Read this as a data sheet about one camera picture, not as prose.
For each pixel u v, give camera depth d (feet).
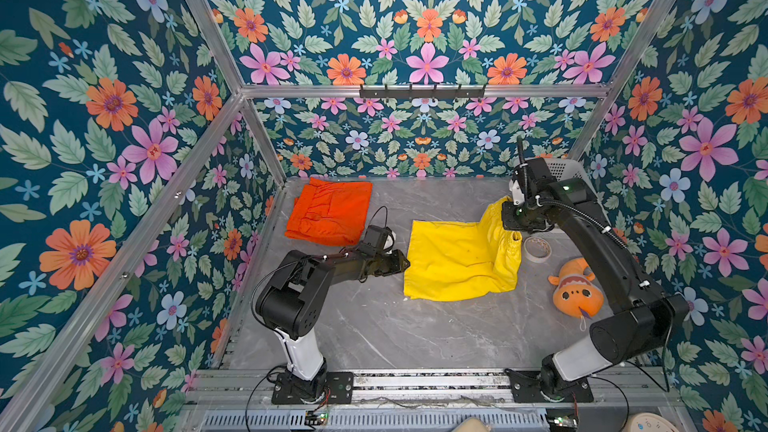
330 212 3.53
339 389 2.41
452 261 3.14
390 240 2.63
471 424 2.14
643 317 1.33
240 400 2.38
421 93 3.06
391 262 2.81
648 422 2.21
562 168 3.76
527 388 2.40
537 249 3.26
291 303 1.57
